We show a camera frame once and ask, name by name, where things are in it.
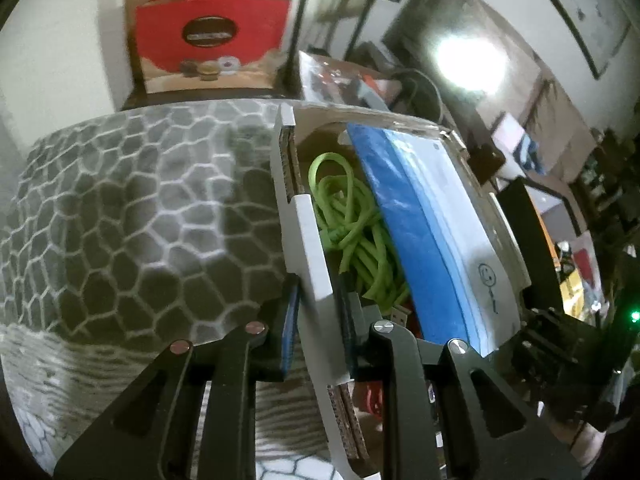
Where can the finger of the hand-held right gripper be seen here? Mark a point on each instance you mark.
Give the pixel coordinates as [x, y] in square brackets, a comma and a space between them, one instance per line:
[542, 335]

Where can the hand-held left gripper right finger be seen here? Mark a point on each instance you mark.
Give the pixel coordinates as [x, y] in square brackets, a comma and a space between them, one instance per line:
[348, 335]

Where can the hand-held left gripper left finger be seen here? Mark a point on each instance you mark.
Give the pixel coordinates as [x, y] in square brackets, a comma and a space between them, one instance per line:
[290, 330]

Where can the white cardboard box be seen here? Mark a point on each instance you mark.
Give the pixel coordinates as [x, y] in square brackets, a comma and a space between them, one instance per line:
[312, 240]

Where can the small red object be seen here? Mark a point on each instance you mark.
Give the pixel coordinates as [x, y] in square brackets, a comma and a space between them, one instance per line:
[372, 400]

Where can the black storage box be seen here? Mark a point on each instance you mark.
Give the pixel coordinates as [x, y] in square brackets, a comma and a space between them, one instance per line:
[530, 240]

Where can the blue and white packet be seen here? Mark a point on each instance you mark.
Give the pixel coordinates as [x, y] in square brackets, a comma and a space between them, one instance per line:
[415, 220]

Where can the grey patterned blanket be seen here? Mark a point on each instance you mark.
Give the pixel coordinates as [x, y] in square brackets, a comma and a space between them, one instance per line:
[140, 210]

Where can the pink box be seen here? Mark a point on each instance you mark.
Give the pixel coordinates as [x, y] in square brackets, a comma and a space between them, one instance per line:
[510, 132]

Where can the glossy printed packet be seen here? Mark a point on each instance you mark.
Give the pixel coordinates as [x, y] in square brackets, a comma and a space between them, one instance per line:
[340, 80]

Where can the black tripod stand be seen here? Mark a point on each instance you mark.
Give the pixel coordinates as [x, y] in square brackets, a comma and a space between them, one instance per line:
[300, 35]

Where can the red and brown gift box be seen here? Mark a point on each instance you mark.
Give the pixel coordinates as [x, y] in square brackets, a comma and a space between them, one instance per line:
[205, 35]

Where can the dark wooden headboard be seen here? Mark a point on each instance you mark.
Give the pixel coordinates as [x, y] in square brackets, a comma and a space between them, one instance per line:
[415, 35]

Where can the framed wall picture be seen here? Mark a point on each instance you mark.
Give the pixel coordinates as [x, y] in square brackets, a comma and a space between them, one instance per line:
[585, 5]

